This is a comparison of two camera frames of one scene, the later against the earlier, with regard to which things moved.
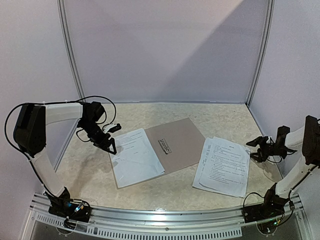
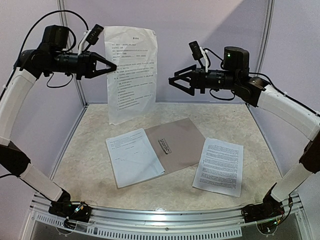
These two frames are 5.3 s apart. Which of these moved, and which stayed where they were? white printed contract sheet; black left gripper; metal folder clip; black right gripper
Moved: black right gripper; black left gripper
Stayed: metal folder clip; white printed contract sheet
